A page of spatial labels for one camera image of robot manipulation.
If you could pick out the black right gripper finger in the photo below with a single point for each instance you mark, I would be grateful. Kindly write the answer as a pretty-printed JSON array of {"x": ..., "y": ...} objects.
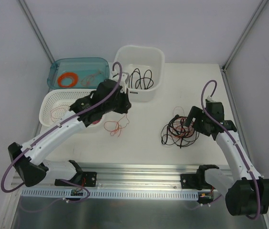
[
  {"x": 188, "y": 126},
  {"x": 195, "y": 113}
]

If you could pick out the white slotted cable duct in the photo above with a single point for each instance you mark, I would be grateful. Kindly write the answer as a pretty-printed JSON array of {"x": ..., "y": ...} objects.
[{"x": 110, "y": 194}]

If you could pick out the white perforated plastic basket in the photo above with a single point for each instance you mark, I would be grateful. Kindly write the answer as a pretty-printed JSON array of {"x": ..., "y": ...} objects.
[{"x": 56, "y": 103}]

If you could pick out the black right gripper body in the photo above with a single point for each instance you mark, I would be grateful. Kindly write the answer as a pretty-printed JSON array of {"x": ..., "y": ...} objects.
[{"x": 197, "y": 117}]

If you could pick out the aluminium mounting rail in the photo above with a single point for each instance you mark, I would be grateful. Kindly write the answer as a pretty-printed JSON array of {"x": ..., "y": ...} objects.
[{"x": 138, "y": 177}]

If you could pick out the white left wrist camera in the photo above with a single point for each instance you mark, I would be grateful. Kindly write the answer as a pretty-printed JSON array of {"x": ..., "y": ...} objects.
[{"x": 124, "y": 80}]

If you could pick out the white deep plastic tub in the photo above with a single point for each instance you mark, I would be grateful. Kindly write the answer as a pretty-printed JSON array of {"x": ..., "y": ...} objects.
[{"x": 146, "y": 68}]

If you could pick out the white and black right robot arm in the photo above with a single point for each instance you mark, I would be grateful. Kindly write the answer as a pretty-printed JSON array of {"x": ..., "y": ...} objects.
[{"x": 247, "y": 192}]

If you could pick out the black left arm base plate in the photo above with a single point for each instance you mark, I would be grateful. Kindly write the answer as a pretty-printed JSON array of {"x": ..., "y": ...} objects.
[{"x": 89, "y": 177}]

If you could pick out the teal transparent plastic bin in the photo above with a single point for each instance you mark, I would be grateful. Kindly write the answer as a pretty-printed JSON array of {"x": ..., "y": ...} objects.
[{"x": 78, "y": 73}]

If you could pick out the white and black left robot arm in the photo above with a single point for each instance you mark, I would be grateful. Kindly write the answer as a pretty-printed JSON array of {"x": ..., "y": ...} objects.
[{"x": 29, "y": 159}]

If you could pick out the right aluminium frame post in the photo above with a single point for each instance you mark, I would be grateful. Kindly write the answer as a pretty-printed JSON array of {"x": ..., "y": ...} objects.
[{"x": 249, "y": 26}]

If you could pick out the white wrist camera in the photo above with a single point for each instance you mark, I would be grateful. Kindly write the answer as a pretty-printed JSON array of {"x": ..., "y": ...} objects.
[
  {"x": 124, "y": 80},
  {"x": 209, "y": 99}
]

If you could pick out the left aluminium frame post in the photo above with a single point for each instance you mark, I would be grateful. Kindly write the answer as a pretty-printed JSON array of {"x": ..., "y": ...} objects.
[{"x": 29, "y": 16}]

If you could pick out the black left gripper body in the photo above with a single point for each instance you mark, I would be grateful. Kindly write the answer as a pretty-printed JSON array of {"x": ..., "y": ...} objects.
[{"x": 123, "y": 105}]

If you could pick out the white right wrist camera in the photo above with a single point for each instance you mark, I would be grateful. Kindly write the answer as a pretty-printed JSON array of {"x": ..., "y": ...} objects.
[{"x": 209, "y": 99}]

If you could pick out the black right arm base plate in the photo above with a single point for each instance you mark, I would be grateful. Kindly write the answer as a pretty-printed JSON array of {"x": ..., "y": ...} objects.
[{"x": 191, "y": 181}]

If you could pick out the aluminium frame post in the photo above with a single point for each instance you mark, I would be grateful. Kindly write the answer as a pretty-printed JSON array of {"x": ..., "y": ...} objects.
[
  {"x": 29, "y": 16},
  {"x": 249, "y": 26}
]

